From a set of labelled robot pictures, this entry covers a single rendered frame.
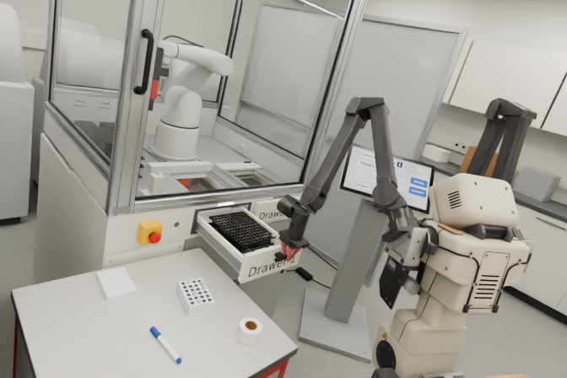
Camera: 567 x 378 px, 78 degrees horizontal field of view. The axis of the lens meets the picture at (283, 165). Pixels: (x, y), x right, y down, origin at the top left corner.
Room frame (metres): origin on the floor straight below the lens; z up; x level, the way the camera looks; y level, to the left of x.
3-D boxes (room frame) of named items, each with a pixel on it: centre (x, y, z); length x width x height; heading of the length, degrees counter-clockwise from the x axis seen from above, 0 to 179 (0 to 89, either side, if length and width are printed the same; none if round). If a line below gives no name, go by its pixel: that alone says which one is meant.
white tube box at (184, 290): (0.96, 0.17, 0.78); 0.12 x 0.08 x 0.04; 37
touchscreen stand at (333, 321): (2.00, -0.60, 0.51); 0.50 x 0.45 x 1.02; 176
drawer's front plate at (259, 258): (1.14, -0.05, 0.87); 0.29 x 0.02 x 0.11; 138
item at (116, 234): (1.71, 0.52, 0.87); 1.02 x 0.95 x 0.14; 138
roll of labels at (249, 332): (0.87, -0.03, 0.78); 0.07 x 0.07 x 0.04
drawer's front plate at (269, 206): (1.59, -0.03, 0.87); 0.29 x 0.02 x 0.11; 138
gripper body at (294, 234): (1.13, -0.10, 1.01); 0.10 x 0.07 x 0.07; 48
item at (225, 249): (1.28, 0.10, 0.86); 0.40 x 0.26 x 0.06; 48
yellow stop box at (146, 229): (1.10, 0.39, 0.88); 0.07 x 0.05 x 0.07; 138
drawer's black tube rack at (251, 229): (1.27, 0.10, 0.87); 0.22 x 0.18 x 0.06; 48
